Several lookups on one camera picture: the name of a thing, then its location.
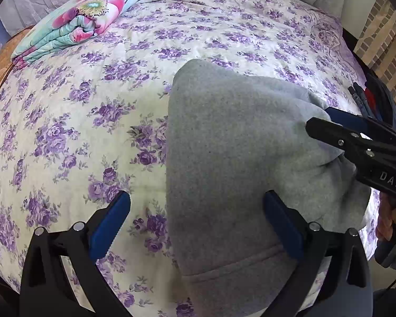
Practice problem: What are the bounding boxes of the stack of dark folded clothes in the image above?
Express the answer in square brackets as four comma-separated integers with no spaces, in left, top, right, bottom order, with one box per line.
[348,72,396,129]

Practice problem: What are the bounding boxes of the grey sweat pants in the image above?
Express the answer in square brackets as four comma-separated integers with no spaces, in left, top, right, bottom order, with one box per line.
[166,59,371,316]

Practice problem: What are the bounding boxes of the brick pattern curtain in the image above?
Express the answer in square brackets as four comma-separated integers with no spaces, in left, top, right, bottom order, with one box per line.
[354,0,396,102]

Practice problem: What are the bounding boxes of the purple floral bedspread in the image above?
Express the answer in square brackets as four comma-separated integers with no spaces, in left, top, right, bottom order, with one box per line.
[0,0,365,316]

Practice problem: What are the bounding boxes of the person's right hand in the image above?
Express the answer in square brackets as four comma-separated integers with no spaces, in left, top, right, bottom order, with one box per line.
[376,193,396,241]

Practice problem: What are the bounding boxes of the brown folded cushion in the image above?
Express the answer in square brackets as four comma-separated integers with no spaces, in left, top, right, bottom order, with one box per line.
[0,26,33,87]

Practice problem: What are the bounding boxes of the folded floral turquoise blanket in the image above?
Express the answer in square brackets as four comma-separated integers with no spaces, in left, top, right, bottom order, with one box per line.
[10,0,139,69]

